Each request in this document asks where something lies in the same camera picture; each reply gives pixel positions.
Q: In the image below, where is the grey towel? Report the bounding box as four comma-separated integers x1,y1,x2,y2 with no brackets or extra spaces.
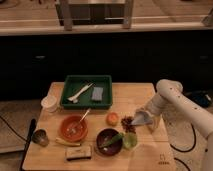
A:
92,87,103,101

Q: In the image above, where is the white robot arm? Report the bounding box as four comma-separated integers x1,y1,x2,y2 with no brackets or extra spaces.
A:
131,79,213,171

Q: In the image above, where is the dark red dried item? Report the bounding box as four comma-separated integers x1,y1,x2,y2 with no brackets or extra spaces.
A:
121,116,136,133

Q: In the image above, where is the green apple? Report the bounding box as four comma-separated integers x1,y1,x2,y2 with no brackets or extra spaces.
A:
123,132,137,149

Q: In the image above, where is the orange fruit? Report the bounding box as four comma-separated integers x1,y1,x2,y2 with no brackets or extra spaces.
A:
106,112,119,126

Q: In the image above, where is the green vegetable piece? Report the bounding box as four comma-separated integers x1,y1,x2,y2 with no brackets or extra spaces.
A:
99,133,124,148

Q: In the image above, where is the dark brown bowl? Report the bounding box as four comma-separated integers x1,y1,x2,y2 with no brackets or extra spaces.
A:
96,128,123,157

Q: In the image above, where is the clear spoon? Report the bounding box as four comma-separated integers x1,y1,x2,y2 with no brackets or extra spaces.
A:
66,108,92,134

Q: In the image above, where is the orange bowl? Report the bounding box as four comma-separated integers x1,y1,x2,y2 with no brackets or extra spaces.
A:
58,115,88,142

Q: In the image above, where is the brown sponge block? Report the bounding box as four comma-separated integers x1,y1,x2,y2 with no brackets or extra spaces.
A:
65,146,92,161

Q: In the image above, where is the green plastic tray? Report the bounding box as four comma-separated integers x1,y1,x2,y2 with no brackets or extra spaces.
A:
60,75,113,109

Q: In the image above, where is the yellow banana piece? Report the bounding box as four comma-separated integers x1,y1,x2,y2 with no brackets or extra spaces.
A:
55,137,81,147

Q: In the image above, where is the white paper cup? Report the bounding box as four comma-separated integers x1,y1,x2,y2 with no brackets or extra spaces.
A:
41,95,57,113

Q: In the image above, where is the small dark cup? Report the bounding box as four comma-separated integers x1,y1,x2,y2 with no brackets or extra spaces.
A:
32,129,49,147

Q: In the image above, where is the black cable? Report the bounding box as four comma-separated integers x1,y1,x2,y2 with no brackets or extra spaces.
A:
168,123,197,171

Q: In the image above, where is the metal stool frame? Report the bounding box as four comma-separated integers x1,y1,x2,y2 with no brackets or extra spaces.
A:
55,0,134,31

